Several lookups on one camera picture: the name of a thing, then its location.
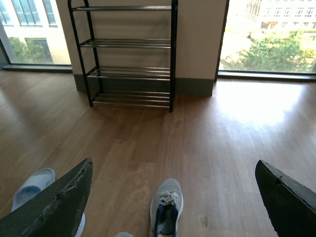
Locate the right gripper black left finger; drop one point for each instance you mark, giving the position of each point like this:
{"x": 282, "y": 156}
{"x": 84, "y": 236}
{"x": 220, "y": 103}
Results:
{"x": 54, "y": 212}

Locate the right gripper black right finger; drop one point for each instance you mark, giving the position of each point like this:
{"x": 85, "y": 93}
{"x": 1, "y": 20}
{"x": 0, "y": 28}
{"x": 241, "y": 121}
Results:
{"x": 291, "y": 207}

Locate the light blue slide slipper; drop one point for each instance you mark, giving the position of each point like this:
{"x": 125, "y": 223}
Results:
{"x": 81, "y": 226}
{"x": 36, "y": 183}

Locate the grey sneaker with navy lining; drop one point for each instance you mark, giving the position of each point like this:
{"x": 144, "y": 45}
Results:
{"x": 166, "y": 209}

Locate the black metal shoe rack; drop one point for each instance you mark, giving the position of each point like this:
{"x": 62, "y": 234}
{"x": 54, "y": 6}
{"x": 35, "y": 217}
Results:
{"x": 127, "y": 51}

